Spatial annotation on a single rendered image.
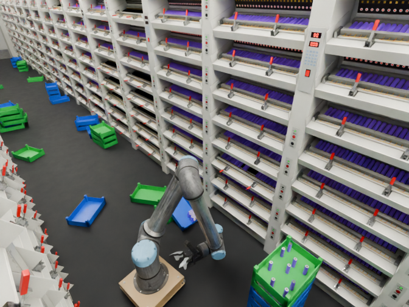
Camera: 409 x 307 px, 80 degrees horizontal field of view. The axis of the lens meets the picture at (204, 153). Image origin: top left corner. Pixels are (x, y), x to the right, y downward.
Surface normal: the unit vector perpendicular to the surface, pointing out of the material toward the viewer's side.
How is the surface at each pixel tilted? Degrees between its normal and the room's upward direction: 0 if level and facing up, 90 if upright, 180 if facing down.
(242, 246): 0
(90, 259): 0
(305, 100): 90
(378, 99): 21
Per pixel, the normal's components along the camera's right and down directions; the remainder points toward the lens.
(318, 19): -0.74, 0.37
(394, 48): -0.27, -0.65
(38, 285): 0.67, 0.40
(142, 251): -0.06, -0.81
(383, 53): -0.69, 0.65
